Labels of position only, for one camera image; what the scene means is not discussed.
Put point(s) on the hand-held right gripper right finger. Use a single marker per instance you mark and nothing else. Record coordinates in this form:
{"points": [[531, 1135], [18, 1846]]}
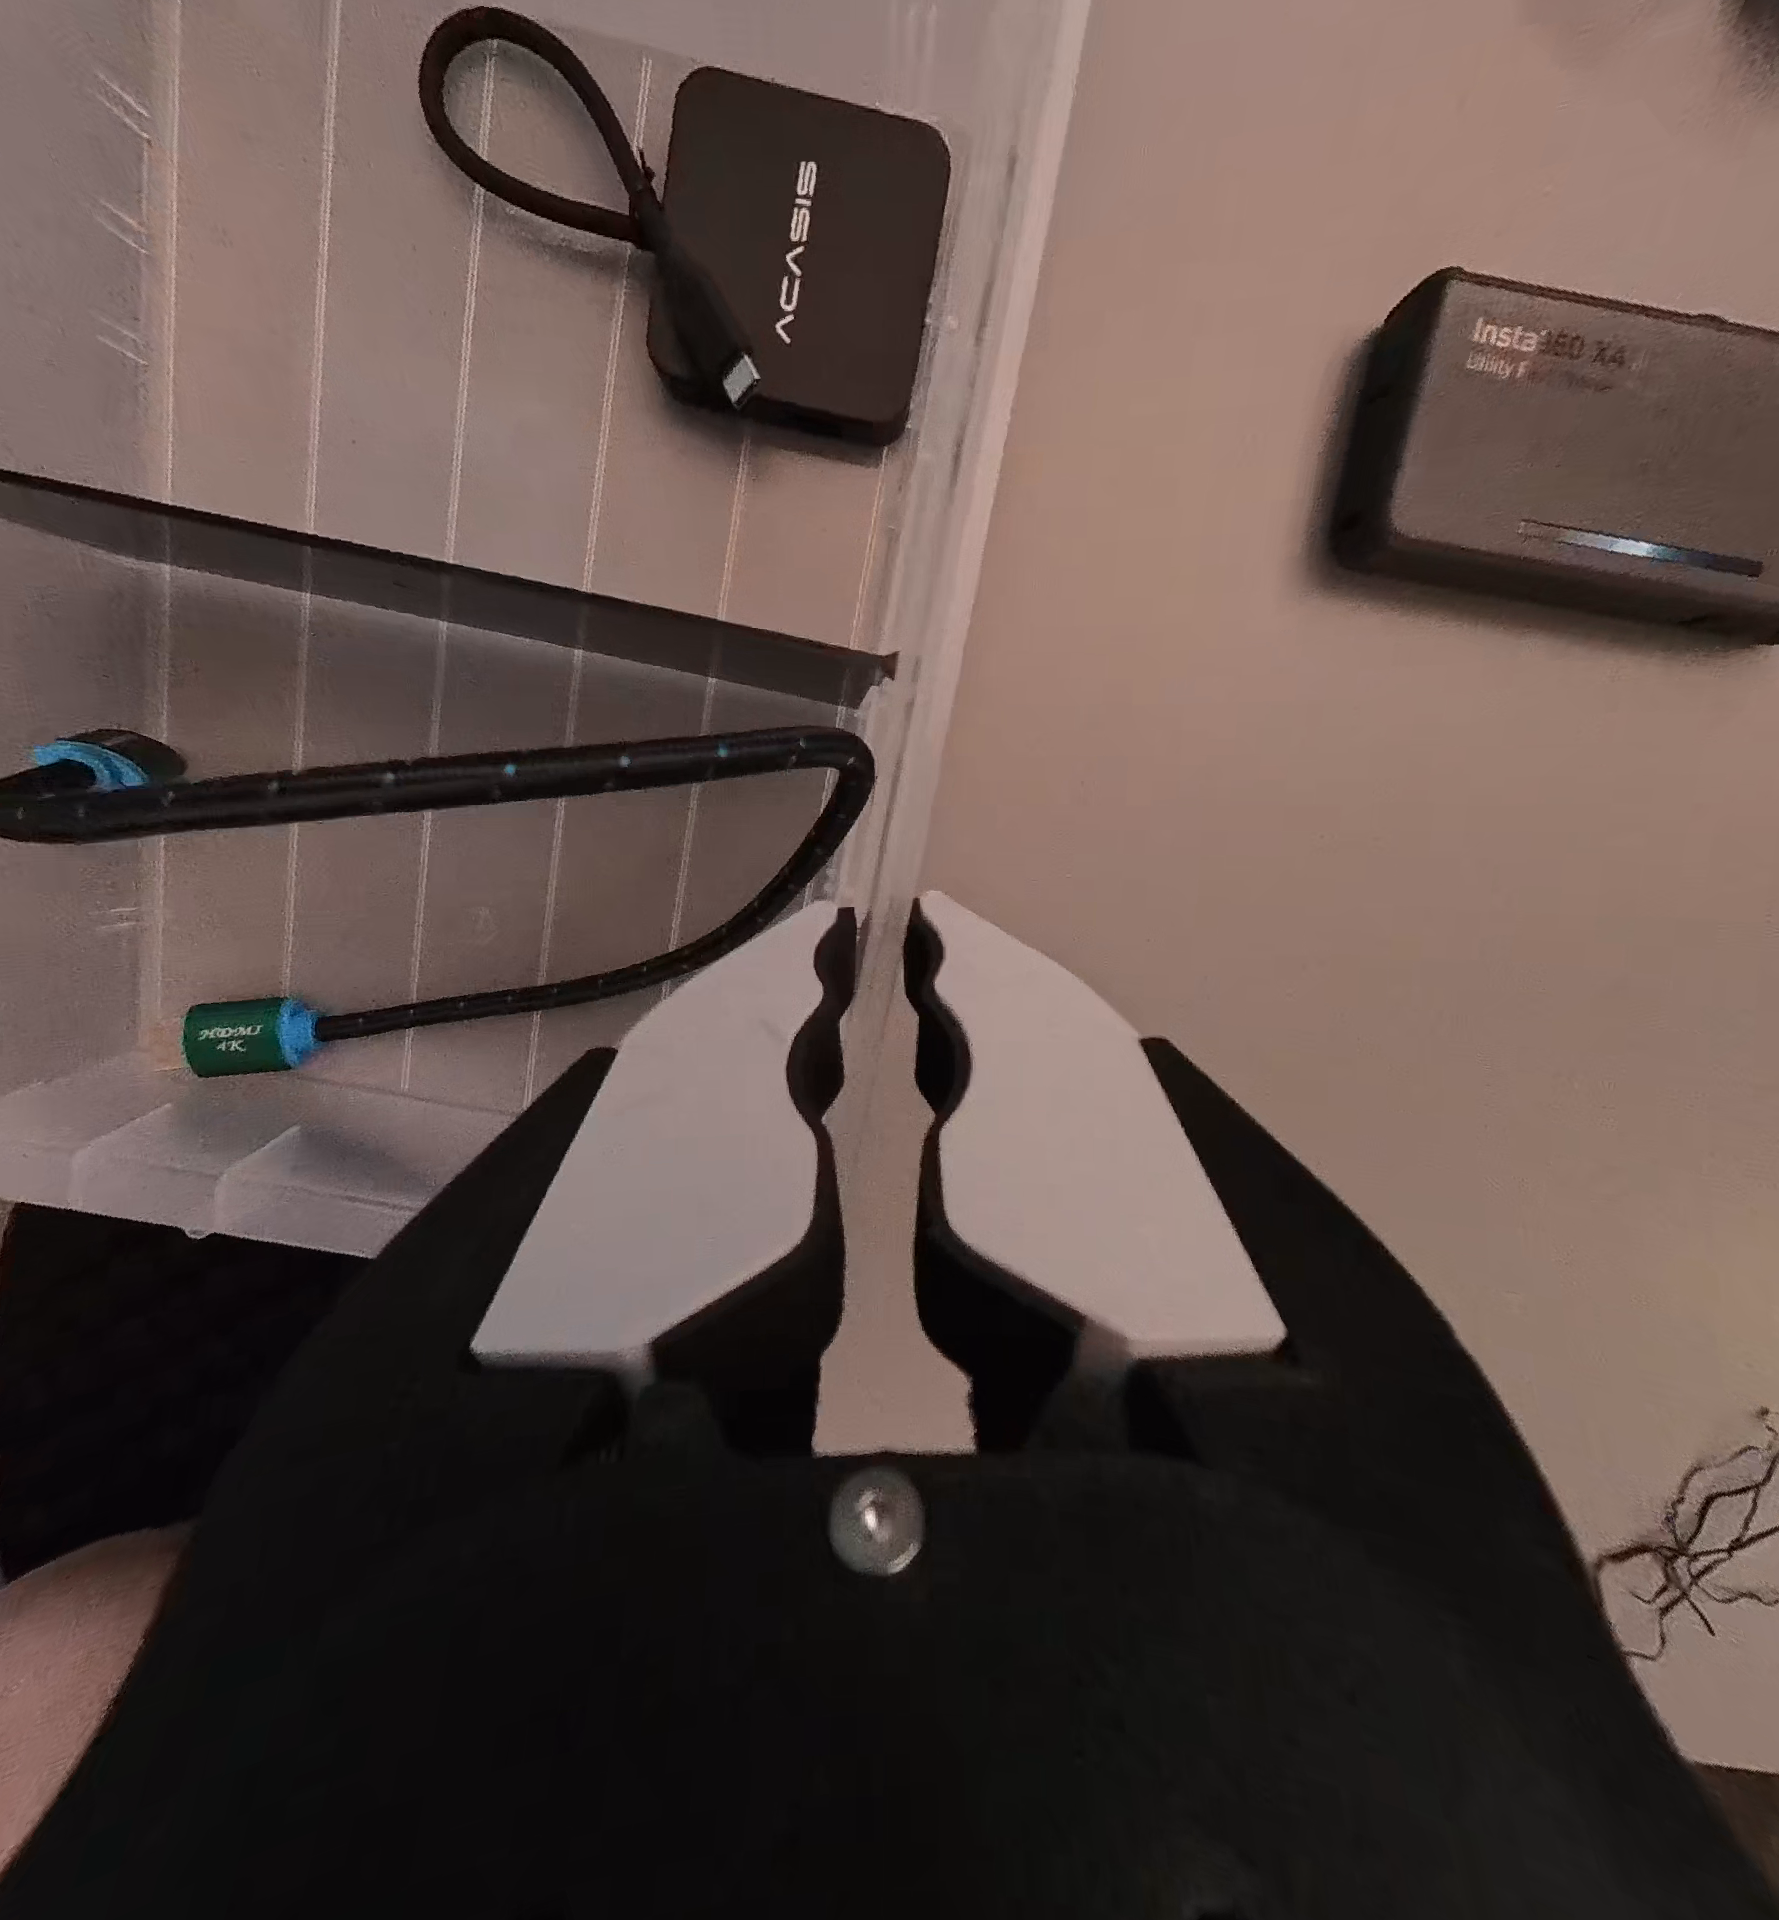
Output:
{"points": [[1099, 1198]]}

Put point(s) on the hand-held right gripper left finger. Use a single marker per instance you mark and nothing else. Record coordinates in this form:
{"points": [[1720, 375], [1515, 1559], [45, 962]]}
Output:
{"points": [[648, 1198]]}

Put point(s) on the clear plastic bin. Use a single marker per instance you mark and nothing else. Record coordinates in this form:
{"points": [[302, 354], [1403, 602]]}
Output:
{"points": [[304, 300]]}

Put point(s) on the black padded armrest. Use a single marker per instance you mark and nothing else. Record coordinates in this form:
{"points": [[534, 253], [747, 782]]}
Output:
{"points": [[109, 1351]]}

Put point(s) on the dark thread tangle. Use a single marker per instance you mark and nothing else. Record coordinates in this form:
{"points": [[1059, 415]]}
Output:
{"points": [[1714, 1531]]}

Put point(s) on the grey camera case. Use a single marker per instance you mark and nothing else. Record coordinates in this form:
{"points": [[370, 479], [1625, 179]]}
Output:
{"points": [[1578, 448]]}

